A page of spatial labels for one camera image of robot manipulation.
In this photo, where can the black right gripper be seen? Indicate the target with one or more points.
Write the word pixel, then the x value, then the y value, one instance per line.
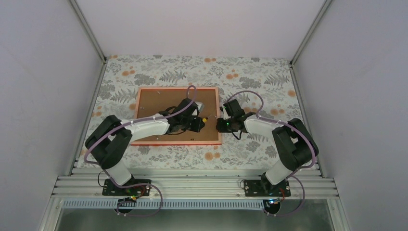
pixel 221 128

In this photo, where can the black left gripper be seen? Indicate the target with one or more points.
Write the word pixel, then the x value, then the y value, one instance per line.
pixel 197 127

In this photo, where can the yellow handled screwdriver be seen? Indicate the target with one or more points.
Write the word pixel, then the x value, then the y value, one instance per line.
pixel 206 119

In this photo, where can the red wooden picture frame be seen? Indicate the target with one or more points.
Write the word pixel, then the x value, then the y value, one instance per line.
pixel 152 100

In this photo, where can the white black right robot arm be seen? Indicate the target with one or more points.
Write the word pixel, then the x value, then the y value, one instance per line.
pixel 294 145

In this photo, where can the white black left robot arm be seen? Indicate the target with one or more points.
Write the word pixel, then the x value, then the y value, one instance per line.
pixel 111 138

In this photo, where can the floral patterned table mat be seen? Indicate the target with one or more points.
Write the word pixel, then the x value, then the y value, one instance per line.
pixel 262 85

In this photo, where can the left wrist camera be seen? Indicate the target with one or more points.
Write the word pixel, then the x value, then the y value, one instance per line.
pixel 200 107

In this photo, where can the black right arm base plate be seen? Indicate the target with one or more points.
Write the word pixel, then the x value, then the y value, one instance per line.
pixel 258 188

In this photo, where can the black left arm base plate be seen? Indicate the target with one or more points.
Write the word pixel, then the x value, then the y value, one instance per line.
pixel 135 187

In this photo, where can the aluminium extrusion rail base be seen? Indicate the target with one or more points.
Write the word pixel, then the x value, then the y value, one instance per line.
pixel 193 183

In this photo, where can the left aluminium corner post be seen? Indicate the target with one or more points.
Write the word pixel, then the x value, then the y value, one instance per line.
pixel 80 15

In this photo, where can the aluminium corner post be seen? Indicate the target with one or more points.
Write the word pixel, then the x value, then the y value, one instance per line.
pixel 322 11
pixel 80 15

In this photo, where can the grey slotted cable duct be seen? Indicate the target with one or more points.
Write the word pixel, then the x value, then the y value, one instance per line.
pixel 100 203

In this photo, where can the right aluminium corner post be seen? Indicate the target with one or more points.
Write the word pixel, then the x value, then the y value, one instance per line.
pixel 322 11

